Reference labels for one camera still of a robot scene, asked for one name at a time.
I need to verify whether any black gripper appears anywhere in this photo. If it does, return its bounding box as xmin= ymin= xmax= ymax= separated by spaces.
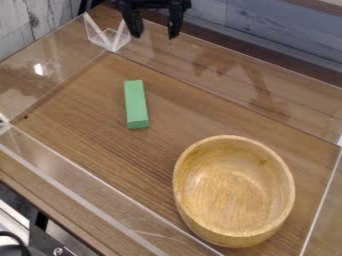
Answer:
xmin=118 ymin=0 xmax=193 ymax=39

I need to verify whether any green rectangular block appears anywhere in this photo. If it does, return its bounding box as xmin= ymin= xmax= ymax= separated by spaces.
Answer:
xmin=124 ymin=80 xmax=150 ymax=129

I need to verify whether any brown wooden bowl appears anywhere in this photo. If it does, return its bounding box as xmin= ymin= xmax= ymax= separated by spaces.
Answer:
xmin=173 ymin=135 xmax=295 ymax=248

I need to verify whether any black cable bottom left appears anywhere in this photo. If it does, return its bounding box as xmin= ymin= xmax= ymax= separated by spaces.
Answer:
xmin=0 ymin=232 xmax=31 ymax=256

